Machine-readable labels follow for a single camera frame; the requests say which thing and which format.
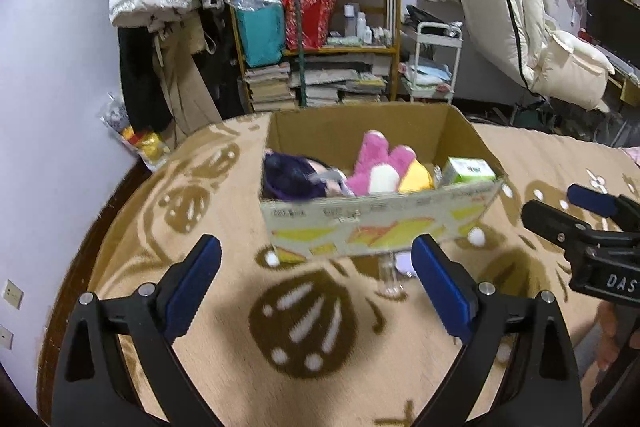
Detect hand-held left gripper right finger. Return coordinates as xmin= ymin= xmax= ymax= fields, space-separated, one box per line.
xmin=411 ymin=234 xmax=583 ymax=427

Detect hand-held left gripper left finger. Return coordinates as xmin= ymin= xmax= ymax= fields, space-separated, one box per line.
xmin=51 ymin=234 xmax=223 ymax=427

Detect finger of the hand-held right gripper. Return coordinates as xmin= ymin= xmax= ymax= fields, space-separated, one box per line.
xmin=521 ymin=200 xmax=601 ymax=253
xmin=567 ymin=184 xmax=640 ymax=233

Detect green and white box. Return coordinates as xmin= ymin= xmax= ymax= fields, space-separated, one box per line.
xmin=440 ymin=157 xmax=497 ymax=186

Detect printed cardboard box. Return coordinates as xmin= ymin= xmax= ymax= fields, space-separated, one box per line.
xmin=259 ymin=103 xmax=507 ymax=260

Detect yellow dog plush toy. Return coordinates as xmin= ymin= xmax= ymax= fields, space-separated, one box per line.
xmin=399 ymin=161 xmax=435 ymax=194

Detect purple-haired plush doll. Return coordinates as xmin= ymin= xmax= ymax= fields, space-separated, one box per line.
xmin=262 ymin=149 xmax=351 ymax=200

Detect pink fluffy plush toy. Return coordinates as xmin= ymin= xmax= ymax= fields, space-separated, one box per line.
xmin=346 ymin=130 xmax=418 ymax=195

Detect person's right hand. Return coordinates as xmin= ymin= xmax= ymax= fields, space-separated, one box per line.
xmin=595 ymin=304 xmax=626 ymax=370

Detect small lavender object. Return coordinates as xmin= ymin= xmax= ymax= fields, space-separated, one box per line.
xmin=394 ymin=252 xmax=418 ymax=279

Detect clear plastic stand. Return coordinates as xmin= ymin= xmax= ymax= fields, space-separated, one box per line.
xmin=377 ymin=252 xmax=407 ymax=299

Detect beige patterned blanket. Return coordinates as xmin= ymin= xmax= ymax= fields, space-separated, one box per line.
xmin=87 ymin=107 xmax=640 ymax=427

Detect plastic bag of toys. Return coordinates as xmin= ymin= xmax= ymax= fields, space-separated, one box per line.
xmin=99 ymin=99 xmax=171 ymax=170

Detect black screen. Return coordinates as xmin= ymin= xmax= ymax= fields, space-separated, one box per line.
xmin=585 ymin=0 xmax=640 ymax=72

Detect white trolley cart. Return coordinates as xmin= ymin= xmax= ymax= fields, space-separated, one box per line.
xmin=400 ymin=21 xmax=463 ymax=105

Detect beige hanging trousers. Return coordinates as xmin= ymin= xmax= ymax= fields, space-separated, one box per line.
xmin=150 ymin=14 xmax=223 ymax=138

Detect black hanging garment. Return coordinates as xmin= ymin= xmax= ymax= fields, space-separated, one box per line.
xmin=117 ymin=24 xmax=173 ymax=132

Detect black hanging bag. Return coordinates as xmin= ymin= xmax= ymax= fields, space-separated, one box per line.
xmin=192 ymin=0 xmax=246 ymax=118

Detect stack of books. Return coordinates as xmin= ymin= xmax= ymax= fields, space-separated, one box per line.
xmin=244 ymin=63 xmax=297 ymax=112

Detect pile of magazines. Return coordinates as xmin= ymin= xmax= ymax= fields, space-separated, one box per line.
xmin=300 ymin=57 xmax=391 ymax=108

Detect wooden shelf rack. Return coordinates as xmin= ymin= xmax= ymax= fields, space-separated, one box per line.
xmin=220 ymin=0 xmax=403 ymax=112

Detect teal paper bag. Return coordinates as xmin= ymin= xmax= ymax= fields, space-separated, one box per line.
xmin=232 ymin=0 xmax=286 ymax=68

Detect row of small bottles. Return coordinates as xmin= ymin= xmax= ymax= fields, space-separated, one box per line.
xmin=342 ymin=3 xmax=393 ymax=46

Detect green pole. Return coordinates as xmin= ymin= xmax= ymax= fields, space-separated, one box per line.
xmin=286 ymin=0 xmax=312 ymax=108

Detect red patterned bag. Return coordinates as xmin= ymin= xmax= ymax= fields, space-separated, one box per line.
xmin=281 ymin=0 xmax=337 ymax=52

